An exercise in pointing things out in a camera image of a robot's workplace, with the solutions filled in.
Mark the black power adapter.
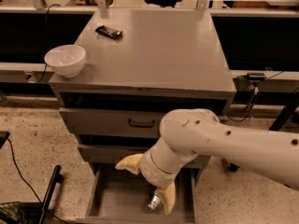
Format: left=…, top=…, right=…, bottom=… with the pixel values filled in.
left=246, top=73, right=266, bottom=80

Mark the green patterned basket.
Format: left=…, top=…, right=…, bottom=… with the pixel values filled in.
left=0, top=202, right=28, bottom=224

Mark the dark snack bar wrapper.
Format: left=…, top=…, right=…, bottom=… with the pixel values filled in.
left=95, top=25, right=122, bottom=39

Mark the grey top drawer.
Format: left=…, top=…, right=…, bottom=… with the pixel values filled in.
left=60, top=108, right=220, bottom=138

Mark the black stand leg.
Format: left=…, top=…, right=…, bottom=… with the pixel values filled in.
left=36, top=165, right=63, bottom=224
left=221, top=159, right=239, bottom=172

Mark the white bowl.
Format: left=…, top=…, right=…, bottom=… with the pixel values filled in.
left=44, top=45, right=86, bottom=77

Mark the black floor cable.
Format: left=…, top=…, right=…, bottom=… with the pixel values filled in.
left=6, top=137, right=68, bottom=224

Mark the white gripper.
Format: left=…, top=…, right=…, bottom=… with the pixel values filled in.
left=115, top=138, right=197, bottom=216

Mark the grey middle drawer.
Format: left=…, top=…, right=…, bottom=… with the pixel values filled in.
left=78, top=144, right=210, bottom=169

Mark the grey drawer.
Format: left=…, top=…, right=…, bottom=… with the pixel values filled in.
left=60, top=108, right=220, bottom=138
left=78, top=144, right=210, bottom=169
left=76, top=164, right=198, bottom=224

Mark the grey drawer cabinet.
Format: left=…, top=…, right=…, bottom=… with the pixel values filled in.
left=49, top=7, right=237, bottom=173

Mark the grey bottom drawer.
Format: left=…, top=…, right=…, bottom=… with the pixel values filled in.
left=76, top=164, right=198, bottom=224

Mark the black stand leg right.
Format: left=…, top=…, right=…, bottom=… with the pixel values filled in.
left=221, top=159, right=239, bottom=172

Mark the black stand leg left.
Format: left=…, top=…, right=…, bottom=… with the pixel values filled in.
left=36, top=165, right=63, bottom=224

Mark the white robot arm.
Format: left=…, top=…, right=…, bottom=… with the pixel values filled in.
left=116, top=109, right=299, bottom=214

